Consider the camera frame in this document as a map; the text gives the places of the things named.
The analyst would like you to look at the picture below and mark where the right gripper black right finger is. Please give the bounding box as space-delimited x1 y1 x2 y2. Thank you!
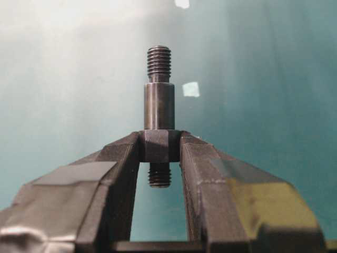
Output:
180 132 325 252

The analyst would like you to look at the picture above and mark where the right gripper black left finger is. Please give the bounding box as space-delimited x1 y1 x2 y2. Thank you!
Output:
1 132 139 252

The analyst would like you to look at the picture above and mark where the dark steel threaded shaft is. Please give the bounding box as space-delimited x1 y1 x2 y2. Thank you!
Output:
139 45 181 188

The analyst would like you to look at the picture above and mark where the teal table mat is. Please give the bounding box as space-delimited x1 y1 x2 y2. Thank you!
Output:
1 1 336 239

